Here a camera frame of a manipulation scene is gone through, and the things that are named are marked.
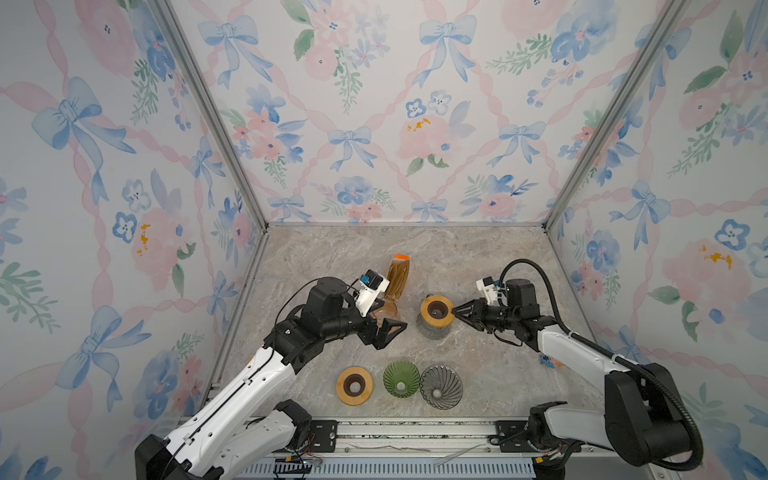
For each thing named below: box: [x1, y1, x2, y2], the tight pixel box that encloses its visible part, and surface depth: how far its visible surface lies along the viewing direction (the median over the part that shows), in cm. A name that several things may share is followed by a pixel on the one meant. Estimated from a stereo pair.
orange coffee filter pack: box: [385, 254, 411, 300], surface depth 97 cm
